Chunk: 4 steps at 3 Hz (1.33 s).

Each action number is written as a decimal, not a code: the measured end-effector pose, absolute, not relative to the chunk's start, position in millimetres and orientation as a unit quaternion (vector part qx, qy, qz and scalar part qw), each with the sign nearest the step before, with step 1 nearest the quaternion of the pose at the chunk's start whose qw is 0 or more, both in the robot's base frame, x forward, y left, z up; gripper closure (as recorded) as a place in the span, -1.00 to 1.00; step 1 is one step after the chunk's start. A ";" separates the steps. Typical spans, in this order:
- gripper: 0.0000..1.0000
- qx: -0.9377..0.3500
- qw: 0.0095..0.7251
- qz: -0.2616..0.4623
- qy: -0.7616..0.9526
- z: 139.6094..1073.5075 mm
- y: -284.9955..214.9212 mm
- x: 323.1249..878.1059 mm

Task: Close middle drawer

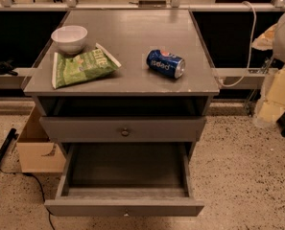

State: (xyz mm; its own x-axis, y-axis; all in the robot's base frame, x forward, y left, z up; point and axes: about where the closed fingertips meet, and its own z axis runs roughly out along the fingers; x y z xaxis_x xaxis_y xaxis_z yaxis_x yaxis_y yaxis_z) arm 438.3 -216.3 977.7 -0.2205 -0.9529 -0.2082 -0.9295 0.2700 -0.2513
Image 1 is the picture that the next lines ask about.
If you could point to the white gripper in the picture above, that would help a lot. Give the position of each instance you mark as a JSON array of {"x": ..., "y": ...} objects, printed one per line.
[{"x": 274, "y": 105}]

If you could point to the grey drawer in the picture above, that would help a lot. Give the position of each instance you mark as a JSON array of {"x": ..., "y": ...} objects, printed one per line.
[
  {"x": 116, "y": 129},
  {"x": 125, "y": 180}
]

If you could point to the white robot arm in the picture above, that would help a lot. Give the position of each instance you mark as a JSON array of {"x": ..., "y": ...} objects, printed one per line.
[{"x": 279, "y": 40}]

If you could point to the blue pepsi can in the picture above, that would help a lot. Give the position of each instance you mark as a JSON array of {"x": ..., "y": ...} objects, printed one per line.
[{"x": 165, "y": 63}]

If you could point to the green chip bag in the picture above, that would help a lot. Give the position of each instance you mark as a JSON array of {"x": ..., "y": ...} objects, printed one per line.
[{"x": 84, "y": 67}]

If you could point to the white ceramic bowl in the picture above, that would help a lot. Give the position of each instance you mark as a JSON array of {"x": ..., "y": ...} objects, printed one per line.
[{"x": 70, "y": 39}]

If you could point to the cardboard box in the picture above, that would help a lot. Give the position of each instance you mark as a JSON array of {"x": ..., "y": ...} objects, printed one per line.
[{"x": 37, "y": 154}]

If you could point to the black object on rail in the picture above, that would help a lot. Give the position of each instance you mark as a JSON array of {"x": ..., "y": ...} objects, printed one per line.
[{"x": 7, "y": 69}]

